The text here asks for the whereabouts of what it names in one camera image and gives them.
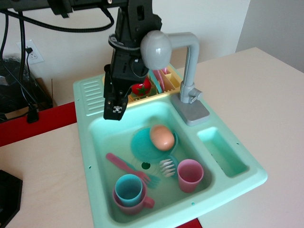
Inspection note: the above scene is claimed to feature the pink upright plate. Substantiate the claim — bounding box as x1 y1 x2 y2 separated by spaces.
152 70 165 92

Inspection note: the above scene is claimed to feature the teal small bowl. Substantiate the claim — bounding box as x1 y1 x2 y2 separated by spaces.
171 132 179 154

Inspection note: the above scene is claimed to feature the black box corner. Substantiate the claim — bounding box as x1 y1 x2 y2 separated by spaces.
0 170 23 228

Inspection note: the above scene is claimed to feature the black cable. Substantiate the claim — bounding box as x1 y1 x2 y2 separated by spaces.
0 9 38 110

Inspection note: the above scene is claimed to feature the mint green toy sink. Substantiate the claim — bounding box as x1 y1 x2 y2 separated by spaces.
74 76 267 228

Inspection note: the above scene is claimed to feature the yellow dish rack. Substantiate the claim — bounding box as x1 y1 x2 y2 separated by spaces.
128 65 182 107

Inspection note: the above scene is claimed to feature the white wall outlet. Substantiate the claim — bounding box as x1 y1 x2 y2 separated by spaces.
25 39 44 65

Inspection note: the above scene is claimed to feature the pink toy mug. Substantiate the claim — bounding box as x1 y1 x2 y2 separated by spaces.
112 181 155 215

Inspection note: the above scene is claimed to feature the teal dish brush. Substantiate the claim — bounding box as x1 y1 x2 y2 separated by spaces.
159 155 179 178

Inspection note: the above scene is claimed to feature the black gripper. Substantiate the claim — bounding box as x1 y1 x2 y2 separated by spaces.
104 34 149 120

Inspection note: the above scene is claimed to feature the pink toy fork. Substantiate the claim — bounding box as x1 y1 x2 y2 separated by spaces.
106 153 151 184

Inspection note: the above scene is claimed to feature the teal toy plate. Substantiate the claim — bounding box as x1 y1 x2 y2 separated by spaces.
131 127 171 163

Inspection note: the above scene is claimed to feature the pink toy cup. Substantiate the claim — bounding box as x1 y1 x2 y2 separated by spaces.
177 159 204 193

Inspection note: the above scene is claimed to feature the beige toy egg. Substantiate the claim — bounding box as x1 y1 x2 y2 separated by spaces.
150 124 175 151

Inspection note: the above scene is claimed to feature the grey toy faucet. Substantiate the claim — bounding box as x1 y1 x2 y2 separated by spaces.
140 30 209 126

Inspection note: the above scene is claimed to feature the black cable plug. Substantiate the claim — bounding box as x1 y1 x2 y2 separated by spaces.
27 108 39 124

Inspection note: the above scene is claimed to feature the red toy tomato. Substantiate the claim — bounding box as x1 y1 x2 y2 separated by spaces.
131 77 152 96

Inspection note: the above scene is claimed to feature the blue toy cup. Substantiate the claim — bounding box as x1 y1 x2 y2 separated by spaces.
114 174 143 207

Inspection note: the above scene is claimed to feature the teal upright plate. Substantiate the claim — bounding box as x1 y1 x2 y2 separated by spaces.
149 70 163 94

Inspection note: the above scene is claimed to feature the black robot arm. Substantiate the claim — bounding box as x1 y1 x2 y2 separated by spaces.
0 0 162 121

